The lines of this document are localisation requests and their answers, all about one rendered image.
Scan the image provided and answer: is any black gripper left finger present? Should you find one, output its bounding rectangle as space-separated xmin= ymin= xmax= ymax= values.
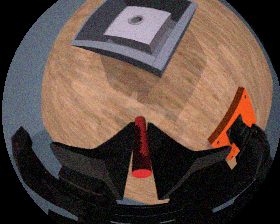
xmin=50 ymin=122 xmax=135 ymax=201

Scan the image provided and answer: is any red peg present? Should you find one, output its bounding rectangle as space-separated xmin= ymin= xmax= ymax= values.
xmin=131 ymin=116 xmax=152 ymax=178

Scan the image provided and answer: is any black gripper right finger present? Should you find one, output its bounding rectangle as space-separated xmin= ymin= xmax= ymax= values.
xmin=146 ymin=122 xmax=231 ymax=199

